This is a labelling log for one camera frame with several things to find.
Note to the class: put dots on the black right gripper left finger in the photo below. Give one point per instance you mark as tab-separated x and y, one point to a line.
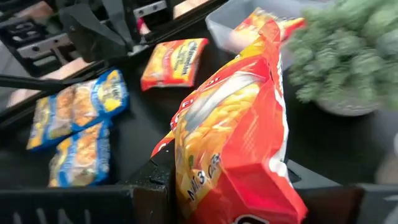
155	193

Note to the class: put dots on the black table mat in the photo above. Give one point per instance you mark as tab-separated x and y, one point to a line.
133	118

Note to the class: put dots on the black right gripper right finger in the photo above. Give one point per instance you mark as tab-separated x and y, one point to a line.
329	205

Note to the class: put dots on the orange Maruchan ramen pack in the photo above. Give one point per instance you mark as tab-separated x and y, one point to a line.
289	26
174	65
233	140

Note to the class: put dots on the green artificial potted plant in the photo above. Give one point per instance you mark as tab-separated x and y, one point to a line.
342	56

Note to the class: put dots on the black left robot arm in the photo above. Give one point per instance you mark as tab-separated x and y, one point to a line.
93	37

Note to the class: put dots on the blue Maruchan ramen pack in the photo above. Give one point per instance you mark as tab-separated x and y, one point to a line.
77	109
81	155

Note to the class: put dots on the clear plastic bin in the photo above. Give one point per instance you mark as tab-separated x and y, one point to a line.
224	25

